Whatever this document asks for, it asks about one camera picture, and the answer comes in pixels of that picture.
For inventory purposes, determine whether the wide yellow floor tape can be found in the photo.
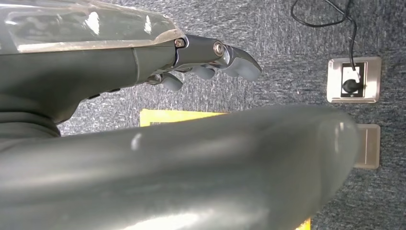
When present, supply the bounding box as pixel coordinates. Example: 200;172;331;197
139;108;312;230

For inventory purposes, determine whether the closed steel floor socket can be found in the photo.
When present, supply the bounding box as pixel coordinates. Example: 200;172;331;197
353;124;381;170

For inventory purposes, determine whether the steel floor socket with plug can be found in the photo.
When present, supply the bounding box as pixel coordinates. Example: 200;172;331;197
327;56;382;104

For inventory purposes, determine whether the ribbed grey left arm sleeve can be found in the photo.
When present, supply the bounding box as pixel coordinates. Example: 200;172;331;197
0;108;61;147

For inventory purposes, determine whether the long black power cable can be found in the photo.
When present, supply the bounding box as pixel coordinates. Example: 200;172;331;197
290;0;362;93

